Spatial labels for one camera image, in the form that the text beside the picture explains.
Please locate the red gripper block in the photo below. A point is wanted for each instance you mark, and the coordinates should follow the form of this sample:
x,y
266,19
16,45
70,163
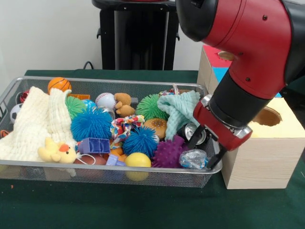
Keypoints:
x,y
221,133

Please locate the crushed clear plastic bottle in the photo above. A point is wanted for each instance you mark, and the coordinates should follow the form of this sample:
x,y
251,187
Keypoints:
x,y
193,158

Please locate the mint green waffle cloth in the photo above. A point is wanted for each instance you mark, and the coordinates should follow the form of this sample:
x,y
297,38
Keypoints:
x,y
176,107

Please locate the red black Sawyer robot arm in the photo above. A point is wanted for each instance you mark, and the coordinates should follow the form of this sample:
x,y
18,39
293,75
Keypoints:
x,y
250,35

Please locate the clear mesh bin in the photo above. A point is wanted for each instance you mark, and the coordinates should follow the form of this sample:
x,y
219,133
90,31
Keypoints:
x,y
181,177

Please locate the wooden box with three holes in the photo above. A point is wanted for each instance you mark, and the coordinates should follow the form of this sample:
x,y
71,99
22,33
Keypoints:
x,y
262,167

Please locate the purple spiky ball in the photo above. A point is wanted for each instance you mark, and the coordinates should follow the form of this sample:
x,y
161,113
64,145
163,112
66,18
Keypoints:
x,y
166,153

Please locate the plush hamburger toy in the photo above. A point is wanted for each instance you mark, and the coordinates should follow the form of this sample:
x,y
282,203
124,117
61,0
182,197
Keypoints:
x,y
156,125

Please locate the blue rubber koosh ball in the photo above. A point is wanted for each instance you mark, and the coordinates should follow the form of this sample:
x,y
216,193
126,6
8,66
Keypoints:
x,y
140,140
91,122

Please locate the yellow smooth ball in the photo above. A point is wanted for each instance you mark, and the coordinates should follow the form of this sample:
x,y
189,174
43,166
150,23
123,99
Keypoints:
x,y
137,159

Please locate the green rubber koosh ball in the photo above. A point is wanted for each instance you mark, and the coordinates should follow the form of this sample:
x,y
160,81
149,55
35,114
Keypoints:
x,y
150,106

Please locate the dark green table cloth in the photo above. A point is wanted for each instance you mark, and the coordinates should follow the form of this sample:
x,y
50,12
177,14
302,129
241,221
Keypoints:
x,y
143,207
297,93

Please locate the white toy baseball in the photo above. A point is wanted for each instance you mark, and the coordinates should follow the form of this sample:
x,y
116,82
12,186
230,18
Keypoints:
x,y
104,99

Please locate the yellow plush duck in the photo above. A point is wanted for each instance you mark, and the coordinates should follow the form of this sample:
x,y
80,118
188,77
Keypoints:
x,y
58,151

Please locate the cream waffle cloth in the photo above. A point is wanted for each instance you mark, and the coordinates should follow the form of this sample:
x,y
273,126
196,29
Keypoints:
x,y
35,124

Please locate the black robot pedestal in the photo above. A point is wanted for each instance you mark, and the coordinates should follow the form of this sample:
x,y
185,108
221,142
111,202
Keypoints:
x,y
140,35

